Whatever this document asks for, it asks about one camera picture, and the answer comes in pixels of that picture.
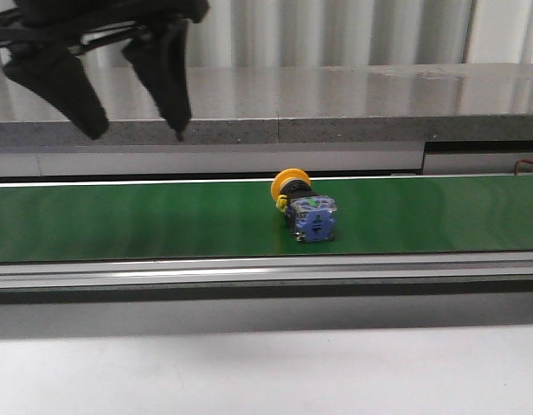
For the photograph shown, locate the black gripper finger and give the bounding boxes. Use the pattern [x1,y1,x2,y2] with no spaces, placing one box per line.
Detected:
[122,20,192,142]
[3,50,109,140]

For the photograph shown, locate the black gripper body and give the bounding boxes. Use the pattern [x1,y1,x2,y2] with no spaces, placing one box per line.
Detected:
[0,1,209,52]

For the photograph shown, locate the white pleated curtain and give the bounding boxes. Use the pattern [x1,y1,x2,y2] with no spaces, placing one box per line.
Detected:
[188,1,533,67]

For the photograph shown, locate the grey speckled stone counter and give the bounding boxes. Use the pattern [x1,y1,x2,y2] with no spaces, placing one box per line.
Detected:
[0,64,533,149]

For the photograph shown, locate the green conveyor belt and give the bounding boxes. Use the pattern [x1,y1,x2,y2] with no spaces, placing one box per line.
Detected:
[0,175,533,263]

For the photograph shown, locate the yellow push button switch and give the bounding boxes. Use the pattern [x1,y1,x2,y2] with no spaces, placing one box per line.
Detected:
[271,168,337,243]

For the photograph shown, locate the aluminium conveyor frame rail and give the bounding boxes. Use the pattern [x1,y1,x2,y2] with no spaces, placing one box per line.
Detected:
[0,252,533,289]

